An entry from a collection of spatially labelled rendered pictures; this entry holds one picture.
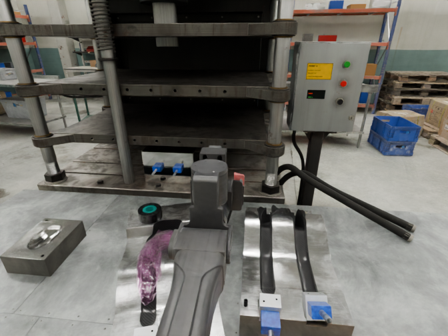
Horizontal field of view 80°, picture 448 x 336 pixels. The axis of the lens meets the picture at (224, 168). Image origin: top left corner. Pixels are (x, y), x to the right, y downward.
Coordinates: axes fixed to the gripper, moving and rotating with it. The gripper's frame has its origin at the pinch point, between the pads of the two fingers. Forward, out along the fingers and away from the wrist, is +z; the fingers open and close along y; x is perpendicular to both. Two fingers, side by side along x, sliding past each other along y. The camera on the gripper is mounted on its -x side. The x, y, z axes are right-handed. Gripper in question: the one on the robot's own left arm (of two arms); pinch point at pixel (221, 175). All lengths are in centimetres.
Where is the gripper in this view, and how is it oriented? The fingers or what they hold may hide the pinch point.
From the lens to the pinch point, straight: 60.9
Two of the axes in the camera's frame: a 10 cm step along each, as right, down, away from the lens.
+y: -10.0, -0.4, 0.8
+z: 0.9, -3.9, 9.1
